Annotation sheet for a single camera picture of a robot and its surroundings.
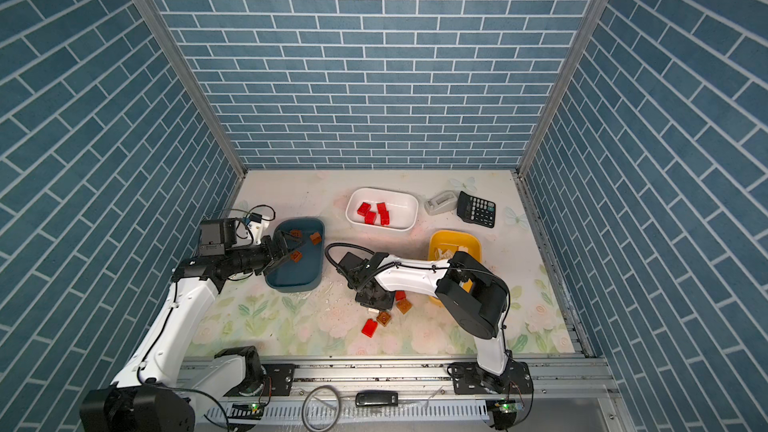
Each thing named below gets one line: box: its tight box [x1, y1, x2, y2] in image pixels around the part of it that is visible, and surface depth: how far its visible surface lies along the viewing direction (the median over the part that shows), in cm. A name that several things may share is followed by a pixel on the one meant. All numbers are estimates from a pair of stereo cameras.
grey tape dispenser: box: [424, 191, 458, 216], surface depth 110 cm
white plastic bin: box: [345, 187, 419, 231], surface depth 110 cm
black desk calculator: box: [457, 190, 496, 228], surface depth 108 cm
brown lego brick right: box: [396, 299, 413, 315], surface depth 87 cm
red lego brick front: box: [361, 318, 378, 338], surface depth 84 cm
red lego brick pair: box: [377, 202, 390, 226], surface depth 107 cm
